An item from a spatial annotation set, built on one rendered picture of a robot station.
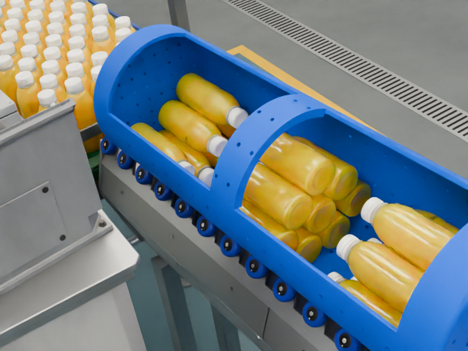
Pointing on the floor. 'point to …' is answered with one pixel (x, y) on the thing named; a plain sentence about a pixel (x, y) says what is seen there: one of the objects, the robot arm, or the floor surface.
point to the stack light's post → (179, 14)
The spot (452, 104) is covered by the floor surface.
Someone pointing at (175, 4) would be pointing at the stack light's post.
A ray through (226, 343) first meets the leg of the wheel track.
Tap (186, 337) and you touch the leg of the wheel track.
